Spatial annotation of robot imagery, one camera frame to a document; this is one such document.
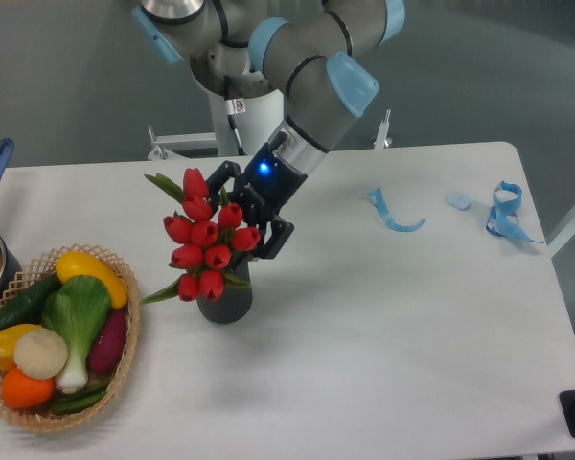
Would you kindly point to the woven wicker basket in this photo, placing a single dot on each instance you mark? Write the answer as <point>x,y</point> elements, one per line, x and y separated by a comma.
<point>39,418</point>

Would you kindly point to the blue ribbon strip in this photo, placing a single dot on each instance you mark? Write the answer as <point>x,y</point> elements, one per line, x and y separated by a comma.
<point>377,199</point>

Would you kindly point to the dark grey ribbed vase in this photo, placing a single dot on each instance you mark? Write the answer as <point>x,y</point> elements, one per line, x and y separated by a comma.
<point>236,299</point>

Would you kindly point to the red tulip bouquet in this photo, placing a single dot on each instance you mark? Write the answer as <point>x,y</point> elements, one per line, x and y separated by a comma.
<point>212,240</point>

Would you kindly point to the beige round bun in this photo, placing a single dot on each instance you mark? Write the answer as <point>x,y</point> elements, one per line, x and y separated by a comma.
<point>40,354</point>

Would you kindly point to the white metal base frame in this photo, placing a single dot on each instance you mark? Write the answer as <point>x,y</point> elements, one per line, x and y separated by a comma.
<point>166,147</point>

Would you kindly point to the dark green cucumber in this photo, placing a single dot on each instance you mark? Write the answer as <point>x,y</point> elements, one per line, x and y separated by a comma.
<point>27,306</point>

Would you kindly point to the orange fruit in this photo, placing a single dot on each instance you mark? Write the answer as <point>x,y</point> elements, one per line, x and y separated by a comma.
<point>19,391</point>

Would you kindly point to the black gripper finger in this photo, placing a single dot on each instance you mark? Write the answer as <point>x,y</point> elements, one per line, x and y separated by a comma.
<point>218,195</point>
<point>274,235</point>

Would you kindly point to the purple sweet potato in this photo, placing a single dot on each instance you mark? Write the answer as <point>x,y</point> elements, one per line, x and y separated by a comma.
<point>107,350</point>

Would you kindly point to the tangled blue ribbon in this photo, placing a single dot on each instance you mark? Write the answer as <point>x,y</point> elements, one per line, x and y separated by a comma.
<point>503,219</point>

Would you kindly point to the green bok choy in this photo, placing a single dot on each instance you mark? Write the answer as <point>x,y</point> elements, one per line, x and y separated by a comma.
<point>77,313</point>

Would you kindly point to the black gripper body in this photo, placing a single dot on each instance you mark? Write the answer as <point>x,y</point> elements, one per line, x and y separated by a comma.
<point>265,186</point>

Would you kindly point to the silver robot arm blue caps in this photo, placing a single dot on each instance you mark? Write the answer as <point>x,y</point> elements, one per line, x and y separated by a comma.
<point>237,49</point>

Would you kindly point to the green bean pods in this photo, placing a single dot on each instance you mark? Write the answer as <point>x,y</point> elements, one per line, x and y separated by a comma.
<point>79,401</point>

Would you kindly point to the light blue bottle cap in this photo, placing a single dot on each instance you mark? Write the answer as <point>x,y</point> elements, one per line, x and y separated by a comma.
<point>459,201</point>

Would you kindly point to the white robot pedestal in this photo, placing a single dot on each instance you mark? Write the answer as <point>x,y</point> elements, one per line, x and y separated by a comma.
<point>255,119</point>

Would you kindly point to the yellow squash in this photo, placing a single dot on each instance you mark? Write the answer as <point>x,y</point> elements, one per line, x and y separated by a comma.
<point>77,263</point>

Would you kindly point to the yellow bell pepper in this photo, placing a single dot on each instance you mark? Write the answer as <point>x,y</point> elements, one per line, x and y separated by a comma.
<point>8,340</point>

